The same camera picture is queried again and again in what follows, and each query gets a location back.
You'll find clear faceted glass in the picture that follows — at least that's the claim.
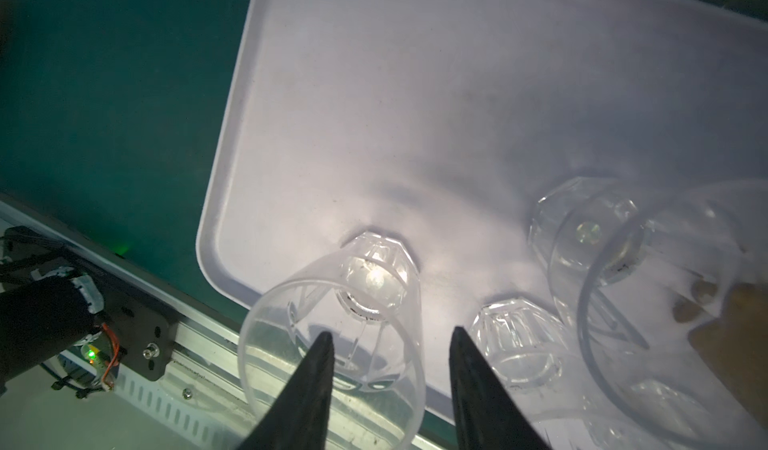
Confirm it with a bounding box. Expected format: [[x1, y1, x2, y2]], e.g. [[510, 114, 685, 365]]
[[577, 179, 767, 449], [469, 298, 574, 391], [238, 231, 426, 449], [528, 176, 671, 349]]

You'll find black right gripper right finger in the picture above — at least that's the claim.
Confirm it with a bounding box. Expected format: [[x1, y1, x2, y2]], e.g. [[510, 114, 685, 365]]
[[449, 327, 548, 449]]

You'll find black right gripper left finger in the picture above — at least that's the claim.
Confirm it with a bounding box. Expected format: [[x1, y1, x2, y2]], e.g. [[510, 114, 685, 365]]
[[239, 331, 334, 449]]

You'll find amber dimpled glass front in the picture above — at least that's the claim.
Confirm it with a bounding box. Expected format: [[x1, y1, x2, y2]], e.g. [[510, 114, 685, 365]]
[[688, 282, 767, 427]]

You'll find pink plastic tray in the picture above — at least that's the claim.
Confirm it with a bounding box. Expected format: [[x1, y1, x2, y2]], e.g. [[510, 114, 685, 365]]
[[196, 0, 767, 419]]

